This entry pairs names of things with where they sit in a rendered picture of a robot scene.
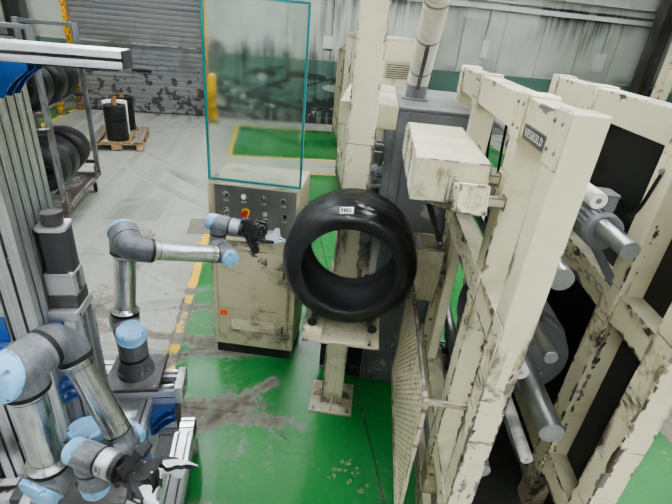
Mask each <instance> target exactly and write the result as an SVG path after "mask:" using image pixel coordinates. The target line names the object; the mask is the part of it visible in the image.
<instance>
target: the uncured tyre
mask: <svg viewBox="0 0 672 504"><path fill-rule="evenodd" d="M340 207H354V214H339V208H340ZM344 229H348V230H357V231H361V232H364V233H367V234H369V235H371V236H373V237H375V238H377V239H378V240H379V241H381V242H382V243H383V244H384V245H385V246H386V247H387V249H388V250H389V251H390V253H391V255H392V256H391V258H390V259H389V261H388V262H387V263H386V265H385V266H384V267H382V268H381V269H380V270H379V271H377V272H375V273H373V274H371V275H369V276H365V277H360V278H348V277H343V276H339V275H337V274H334V273H332V272H331V271H329V270H328V269H326V268H325V267H324V266H323V265H322V264H321V263H320V262H319V261H318V259H317V258H316V256H315V254H314V252H313V249H312V244H311V243H312V242H313V241H314V240H316V239H317V238H318V237H320V236H322V235H324V234H326V233H329V232H332V231H336V230H344ZM288 237H289V238H288V240H287V242H286V245H284V250H283V268H284V274H285V277H286V280H287V283H288V285H289V287H290V289H291V291H292V292H293V294H294V295H295V296H296V298H297V299H298V300H299V301H300V302H301V303H302V304H303V305H304V306H305V307H307V308H308V309H309V310H311V311H312V312H314V313H316V314H318V315H320V316H322V317H324V318H327V319H330V320H334V321H338V322H345V323H359V322H366V321H371V320H374V319H377V318H380V317H382V316H384V315H386V314H388V313H389V312H391V311H392V310H394V309H395V308H396V307H397V306H399V305H400V304H401V303H402V301H403V300H404V299H405V298H406V296H407V295H408V293H409V292H410V290H411V287H412V285H413V283H414V280H415V277H416V273H417V253H416V246H415V240H414V234H413V231H412V228H411V226H410V223H409V221H408V220H407V218H406V217H405V215H404V214H403V213H402V211H401V210H400V209H399V208H398V207H397V206H396V205H395V204H393V203H392V202H391V201H389V200H388V199H387V198H385V197H383V196H381V195H379V194H377V193H375V192H372V191H368V190H364V189H358V188H344V189H338V190H334V191H330V192H328V193H325V194H323V195H321V196H319V197H317V198H315V199H314V200H312V201H311V202H310V203H308V204H307V205H306V206H305V207H304V208H303V209H302V211H301V212H300V213H299V215H298V217H297V219H296V220H295V222H294V224H293V226H292V228H291V230H290V233H289V235H288Z"/></svg>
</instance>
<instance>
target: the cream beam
mask: <svg viewBox="0 0 672 504"><path fill-rule="evenodd" d="M405 128H406V130H405V136H404V142H403V149H402V150H401V151H402V155H403V162H404V165H403V166H404V168H405V175H406V176H405V178H406V181H408V175H409V169H410V164H411V162H412V167H413V168H412V174H411V180H410V186H409V190H408V194H409V199H414V200H423V201H432V202H440V203H448V201H449V198H451V197H450V196H451V192H452V187H453V183H456V182H463V183H472V184H481V185H488V183H489V179H490V175H491V171H492V167H493V165H492V164H491V163H490V161H489V160H488V159H487V158H486V156H485V155H484V154H483V153H482V152H481V150H480V149H479V148H478V147H477V145H476V144H475V143H474V142H473V140H472V139H471V138H470V137H469V135H468V134H467V133H466V132H465V130H464V129H463V128H461V127H452V126H442V125H433V124H424V123H414V122H407V124H406V126H405Z"/></svg>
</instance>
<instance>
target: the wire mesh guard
mask: <svg viewBox="0 0 672 504"><path fill-rule="evenodd" d="M411 295H412V296H411V297H410V299H405V304H404V309H403V314H402V320H401V325H400V330H399V335H398V341H397V346H396V351H395V356H394V362H393V367H392V371H393V377H392V372H391V390H392V434H393V478H394V504H403V502H404V498H405V494H406V490H407V486H408V482H409V478H410V474H411V470H412V466H413V462H414V458H415V454H416V450H417V446H418V442H419V438H420V434H421V431H422V427H423V423H424V419H425V415H426V411H427V407H428V404H429V399H428V391H427V382H426V374H425V366H424V358H423V350H422V341H421V333H420V325H419V317H418V309H417V301H416V292H415V284H413V285H412V287H411ZM409 300H410V302H408V301H409ZM411 304H412V306H411ZM408 305H409V307H407V306H408ZM410 309H411V312H410ZM407 310H408V312H407ZM412 311H413V312H412ZM406 315H407V316H406ZM408 315H410V317H408ZM412 315H413V317H411V316H412ZM405 317H406V318H405ZM407 320H409V322H407ZM411 320H412V322H411ZM413 321H414V323H415V324H413ZM406 325H408V327H405V326H406ZM410 325H411V327H409V326H410ZM412 327H414V330H413V329H412ZM404 330H407V332H404ZM409 330H411V331H410V332H408V331H409ZM411 332H413V335H412V334H411ZM414 334H415V337H414ZM403 335H405V337H403V338H401V337H402V336H403ZM408 335H410V336H409V337H407V336H408ZM411 337H412V339H411ZM413 339H414V342H413ZM402 340H404V341H403V342H402V343H401V341H402ZM406 340H408V342H406ZM410 342H411V344H410ZM415 342H416V345H415ZM412 344H413V345H414V347H415V348H416V350H417V354H416V350H414V347H413V346H412ZM401 345H402V346H401ZM405 345H407V347H405ZM400 346H401V347H400ZM409 346H410V349H409ZM411 349H412V350H413V353H412V351H411ZM403 350H406V352H403ZM408 351H409V352H410V353H409V354H408ZM414 353H415V356H414ZM403 354H404V355H405V357H401V355H403ZM411 354H412V357H411V356H410V355H411ZM407 356H408V357H409V358H408V359H407ZM415 357H417V360H418V363H417V360H416V358H415ZM413 358H414V361H413ZM402 359H403V362H402V361H401V362H398V363H397V361H399V360H402ZM410 359H411V362H410ZM406 361H407V362H408V363H405V362H406ZM412 362H413V365H412ZM415 362H416V365H415ZM396 363H397V364H396ZM401 364H402V366H400V367H398V368H396V367H397V366H398V365H401ZM409 364H410V367H409ZM404 366H407V368H405V367H404ZM414 366H415V370H414ZM411 367H412V369H413V371H412V370H411ZM416 367H418V370H419V374H418V370H417V368H416ZM408 369H409V370H410V371H408ZM403 370H405V371H406V372H405V373H404V372H403ZM416 371H417V375H416ZM413 372H414V373H415V375H414V374H413ZM407 373H408V375H409V377H408V376H407ZM411 373H412V377H411V375H410V374H411ZM402 375H404V376H405V377H404V378H403V377H401V376H402ZM415 376H416V380H415ZM418 377H419V380H418ZM406 378H407V379H408V382H407V381H406ZM410 378H411V381H410ZM413 378H414V381H413ZM400 379H401V380H403V383H402V382H400ZM420 379H421V381H420ZM395 381H396V382H395ZM419 381H420V385H419ZM412 382H413V386H412ZM417 382H418V386H417ZM405 383H406V384H407V387H406V386H405ZM409 383H410V386H409ZM414 383H416V386H417V390H416V386H415V384H414ZM396 384H400V385H402V387H400V386H396V387H395V385H396ZM404 387H405V389H406V392H405V390H404ZM408 387H409V389H410V391H409V390H408ZM411 387H412V389H413V390H411ZM414 387H415V391H414ZM418 388H419V389H420V388H421V389H422V390H421V389H420V390H419V389H418ZM395 389H400V392H399V391H395ZM403 392H404V393H405V396H404V395H403ZM407 392H408V394H409V397H408V395H407ZM413 392H414V396H413ZM410 393H411V394H412V397H411V395H410ZM418 393H419V398H420V402H419V398H418V402H417V397H418ZM420 393H421V397H420ZM416 394H417V397H416ZM402 397H403V398H404V401H403V400H402ZM406 398H408V402H407V400H406ZM410 398H411V402H410ZM415 398H416V402H415ZM421 398H423V403H422V402H421ZM412 399H414V402H413V400H412ZM400 402H402V403H403V406H402V404H401V403H400ZM409 402H410V406H409ZM406 403H407V406H406ZM412 403H413V408H412ZM414 403H415V407H414ZM399 405H400V406H401V407H402V410H401V409H400V408H399ZM417 405H418V408H417ZM419 405H420V410H421V411H420V410H419V414H418V409H419ZM421 406H422V407H421ZM405 407H406V411H405ZM408 407H409V409H410V412H409V411H408ZM411 408H412V412H411ZM396 410H399V411H400V412H401V414H399V413H398V412H397V411H396ZM414 410H415V415H416V418H415V415H414V419H413V414H414ZM416 410H417V414H416ZM404 412H405V414H406V415H404ZM396 414H397V415H398V416H399V418H398V417H396ZM407 414H409V418H408V415H407ZM410 414H411V415H412V418H411V416H410ZM403 416H404V418H405V421H404V420H403ZM417 417H418V418H419V419H417ZM407 418H408V422H407ZM396 420H398V422H396ZM410 420H411V424H410ZM412 420H413V422H414V423H412ZM402 421H403V423H404V426H403V424H402ZM415 422H416V427H417V428H416V427H415V431H414V426H415ZM417 422H418V423H417ZM406 423H407V425H408V426H407V427H406ZM409 424H410V428H409ZM401 425H402V427H403V431H402V429H401ZM412 426H413V431H412ZM405 427H406V430H407V433H406V431H405ZM400 430H401V432H402V435H401V433H400ZM408 430H409V431H410V434H409V432H408ZM411 431H412V435H411ZM413 433H414V434H415V436H414V435H413ZM404 434H406V438H405V435H404ZM399 435H400V436H401V440H400V438H399ZM408 436H409V440H408ZM410 437H411V439H412V441H411V440H410ZM397 439H399V441H400V444H399V442H398V441H397ZM404 439H405V442H404ZM413 439H414V440H413ZM407 440H408V444H407ZM403 443H404V447H403ZM410 443H411V448H410V452H409V447H410ZM412 443H413V444H412ZM397 444H398V445H399V449H398V447H397ZM406 445H407V448H408V450H407V449H406ZM402 447H403V450H404V453H403V451H402ZM397 450H398V453H397ZM401 452H402V454H403V458H402V455H401ZM406 452H407V456H406ZM408 454H409V455H410V456H408ZM405 456H406V461H405V464H406V466H405V465H404V460H405ZM400 457H401V459H402V463H401V460H400ZM408 459H409V461H408ZM399 463H401V467H400V464H399ZM407 463H408V465H407ZM398 467H400V470H401V471H399V469H398ZM403 468H405V473H404V477H403V480H404V481H402V476H403V472H404V469H403ZM398 472H399V474H400V477H399V475H398ZM398 479H399V482H398ZM401 482H402V484H403V485H401ZM401 488H402V489H401ZM400 492H401V494H400ZM399 496H400V498H399Z"/></svg>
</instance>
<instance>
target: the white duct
mask: <svg viewBox="0 0 672 504"><path fill-rule="evenodd" d="M450 3H451V0H424V2H423V6H422V11H421V16H420V21H419V26H418V31H417V33H416V40H415V45H414V50H413V55H412V60H411V64H410V67H409V74H408V79H407V82H408V84H409V85H411V86H412V85H413V86H415V87H416V86H417V82H418V77H419V73H420V69H421V65H422V61H423V56H424V52H425V48H426V45H430V49H429V53H428V57H427V61H426V65H425V69H424V73H423V77H422V81H421V85H420V87H423V86H424V87H425V86H427V85H428V84H429V80H430V76H431V73H432V70H433V65H434V61H435V57H436V54H437V50H438V46H439V43H440V40H441V35H442V31H443V28H444V24H445V20H446V16H447V12H448V9H449V5H450Z"/></svg>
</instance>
